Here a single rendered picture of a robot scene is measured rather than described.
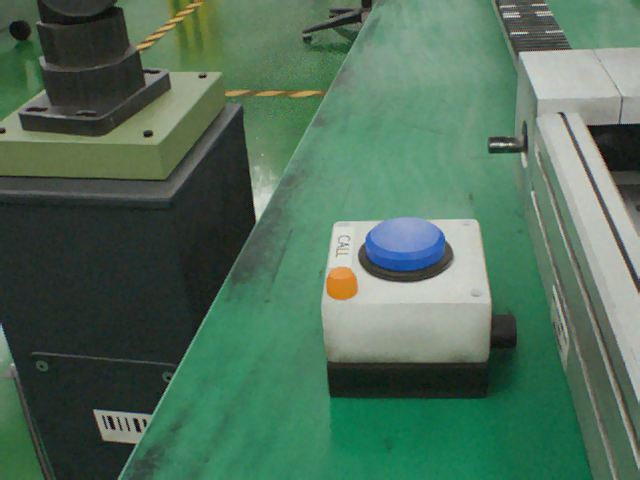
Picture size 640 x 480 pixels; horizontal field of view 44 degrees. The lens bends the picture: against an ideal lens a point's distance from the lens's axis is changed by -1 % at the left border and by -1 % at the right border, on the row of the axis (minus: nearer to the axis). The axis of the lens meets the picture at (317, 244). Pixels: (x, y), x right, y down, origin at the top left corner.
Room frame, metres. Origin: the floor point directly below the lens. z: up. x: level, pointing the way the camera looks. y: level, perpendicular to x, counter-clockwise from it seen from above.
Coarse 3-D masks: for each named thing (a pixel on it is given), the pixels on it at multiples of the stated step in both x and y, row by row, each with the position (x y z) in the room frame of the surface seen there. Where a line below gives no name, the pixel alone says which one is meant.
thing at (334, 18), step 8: (368, 0) 3.57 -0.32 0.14; (336, 8) 3.79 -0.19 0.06; (344, 8) 3.72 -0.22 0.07; (352, 8) 3.66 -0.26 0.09; (360, 8) 3.57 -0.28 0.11; (368, 8) 3.56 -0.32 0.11; (336, 16) 3.82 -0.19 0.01; (344, 16) 3.55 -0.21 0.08; (352, 16) 3.55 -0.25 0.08; (360, 16) 3.56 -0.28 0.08; (320, 24) 3.53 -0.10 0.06; (328, 24) 3.53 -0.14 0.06; (336, 24) 3.54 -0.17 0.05; (344, 24) 3.54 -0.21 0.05; (304, 32) 3.52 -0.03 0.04
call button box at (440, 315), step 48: (336, 240) 0.36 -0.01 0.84; (480, 240) 0.35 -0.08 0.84; (384, 288) 0.31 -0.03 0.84; (432, 288) 0.31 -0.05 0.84; (480, 288) 0.31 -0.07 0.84; (336, 336) 0.30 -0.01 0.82; (384, 336) 0.30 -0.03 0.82; (432, 336) 0.30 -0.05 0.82; (480, 336) 0.30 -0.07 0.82; (336, 384) 0.30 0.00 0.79; (384, 384) 0.30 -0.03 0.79; (432, 384) 0.30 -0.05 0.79; (480, 384) 0.29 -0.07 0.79
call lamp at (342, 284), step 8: (336, 272) 0.31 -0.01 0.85; (344, 272) 0.31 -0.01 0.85; (352, 272) 0.31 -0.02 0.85; (328, 280) 0.31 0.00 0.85; (336, 280) 0.31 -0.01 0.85; (344, 280) 0.31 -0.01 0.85; (352, 280) 0.31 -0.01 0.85; (328, 288) 0.31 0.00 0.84; (336, 288) 0.31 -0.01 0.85; (344, 288) 0.31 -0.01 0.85; (352, 288) 0.31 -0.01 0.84; (336, 296) 0.31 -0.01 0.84; (344, 296) 0.31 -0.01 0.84; (352, 296) 0.31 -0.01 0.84
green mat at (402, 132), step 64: (384, 0) 1.07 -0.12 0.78; (448, 0) 1.04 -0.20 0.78; (576, 0) 0.99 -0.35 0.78; (384, 64) 0.81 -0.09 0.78; (448, 64) 0.80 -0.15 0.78; (512, 64) 0.78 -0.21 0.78; (320, 128) 0.66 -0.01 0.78; (384, 128) 0.64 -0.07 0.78; (448, 128) 0.63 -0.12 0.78; (512, 128) 0.62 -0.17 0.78; (320, 192) 0.53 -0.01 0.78; (384, 192) 0.52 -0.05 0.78; (448, 192) 0.52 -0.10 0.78; (512, 192) 0.51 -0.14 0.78; (256, 256) 0.45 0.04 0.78; (320, 256) 0.44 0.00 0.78; (512, 256) 0.42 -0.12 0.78; (256, 320) 0.38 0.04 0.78; (320, 320) 0.37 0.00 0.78; (192, 384) 0.33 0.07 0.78; (256, 384) 0.32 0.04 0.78; (320, 384) 0.32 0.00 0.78; (512, 384) 0.30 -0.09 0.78; (192, 448) 0.28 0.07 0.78; (256, 448) 0.28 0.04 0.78; (320, 448) 0.27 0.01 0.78; (384, 448) 0.27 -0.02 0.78; (448, 448) 0.26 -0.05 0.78; (512, 448) 0.26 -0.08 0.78; (576, 448) 0.26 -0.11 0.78
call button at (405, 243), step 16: (384, 224) 0.35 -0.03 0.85; (400, 224) 0.35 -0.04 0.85; (416, 224) 0.35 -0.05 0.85; (432, 224) 0.35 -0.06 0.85; (368, 240) 0.34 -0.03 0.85; (384, 240) 0.33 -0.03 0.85; (400, 240) 0.33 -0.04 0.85; (416, 240) 0.33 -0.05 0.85; (432, 240) 0.33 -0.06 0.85; (368, 256) 0.33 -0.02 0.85; (384, 256) 0.32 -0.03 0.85; (400, 256) 0.32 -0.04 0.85; (416, 256) 0.32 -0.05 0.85; (432, 256) 0.32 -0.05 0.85
